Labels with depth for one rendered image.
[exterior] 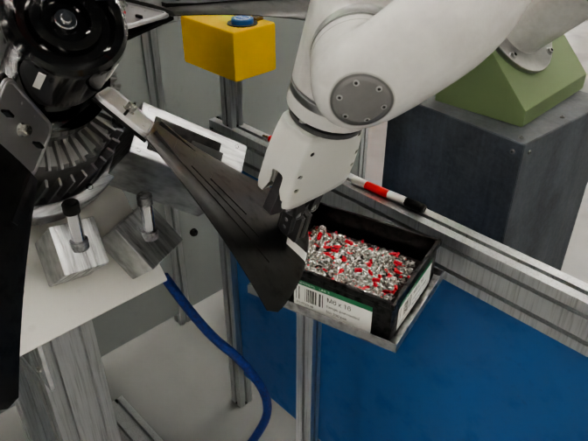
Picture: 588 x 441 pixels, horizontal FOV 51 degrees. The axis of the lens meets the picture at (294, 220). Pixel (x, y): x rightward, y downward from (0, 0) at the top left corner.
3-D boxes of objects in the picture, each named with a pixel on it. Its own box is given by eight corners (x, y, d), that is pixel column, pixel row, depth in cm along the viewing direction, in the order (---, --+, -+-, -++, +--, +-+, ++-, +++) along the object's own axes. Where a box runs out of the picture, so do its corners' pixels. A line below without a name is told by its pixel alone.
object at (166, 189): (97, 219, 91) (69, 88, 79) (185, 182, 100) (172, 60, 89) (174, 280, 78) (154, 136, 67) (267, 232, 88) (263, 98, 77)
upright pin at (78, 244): (67, 248, 72) (56, 201, 69) (84, 241, 73) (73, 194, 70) (76, 255, 71) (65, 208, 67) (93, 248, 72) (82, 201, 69)
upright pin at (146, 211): (138, 236, 78) (131, 193, 75) (153, 230, 79) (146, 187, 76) (148, 243, 77) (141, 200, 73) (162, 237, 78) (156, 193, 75)
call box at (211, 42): (185, 68, 120) (178, 14, 115) (225, 57, 126) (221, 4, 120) (235, 90, 111) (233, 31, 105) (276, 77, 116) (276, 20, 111)
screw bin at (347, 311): (250, 290, 88) (248, 251, 84) (309, 234, 100) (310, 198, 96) (390, 347, 79) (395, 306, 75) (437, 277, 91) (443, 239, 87)
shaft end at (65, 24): (48, 17, 57) (50, 15, 56) (62, 5, 58) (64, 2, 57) (67, 34, 57) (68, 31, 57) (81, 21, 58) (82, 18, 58)
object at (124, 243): (132, 280, 84) (96, 242, 82) (162, 251, 87) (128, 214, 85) (152, 270, 77) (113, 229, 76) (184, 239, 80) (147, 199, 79)
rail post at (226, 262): (232, 400, 174) (211, 153, 131) (242, 392, 176) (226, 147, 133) (241, 408, 171) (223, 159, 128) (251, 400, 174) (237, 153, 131)
